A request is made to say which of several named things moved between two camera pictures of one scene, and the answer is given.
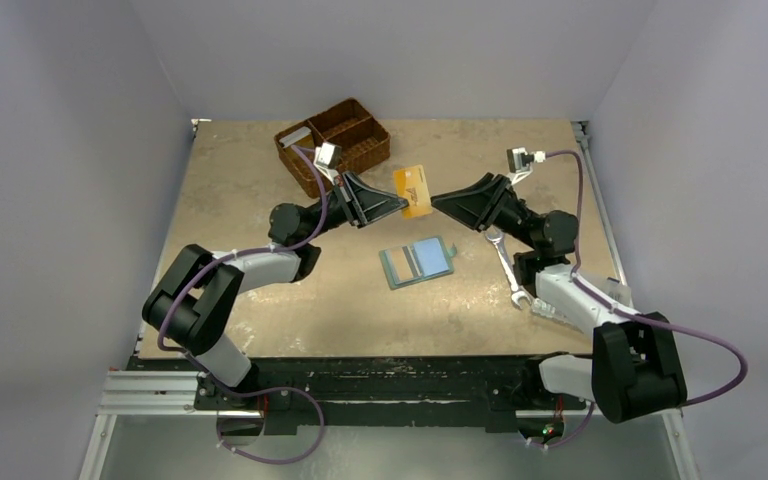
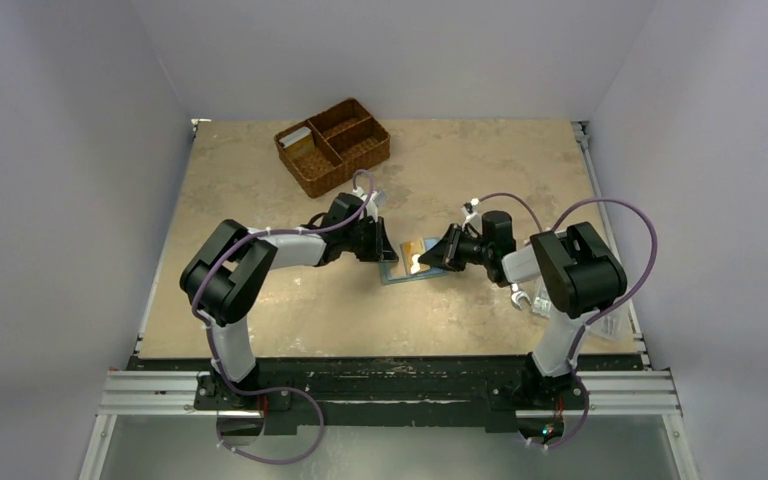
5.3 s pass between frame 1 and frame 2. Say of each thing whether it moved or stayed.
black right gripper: moved
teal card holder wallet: stayed
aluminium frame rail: stayed
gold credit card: moved
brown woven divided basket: stayed
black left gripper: moved
